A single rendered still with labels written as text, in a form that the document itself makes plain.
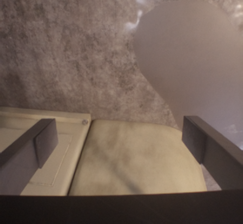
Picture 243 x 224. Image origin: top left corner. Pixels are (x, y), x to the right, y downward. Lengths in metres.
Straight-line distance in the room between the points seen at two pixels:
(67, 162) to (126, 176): 0.31
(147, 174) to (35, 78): 0.79
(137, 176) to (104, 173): 0.16
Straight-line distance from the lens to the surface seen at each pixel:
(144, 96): 0.94
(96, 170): 0.88
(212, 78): 0.94
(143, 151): 0.94
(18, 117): 1.28
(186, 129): 0.16
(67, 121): 1.12
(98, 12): 0.79
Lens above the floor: 0.76
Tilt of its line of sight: 51 degrees down
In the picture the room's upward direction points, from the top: 170 degrees counter-clockwise
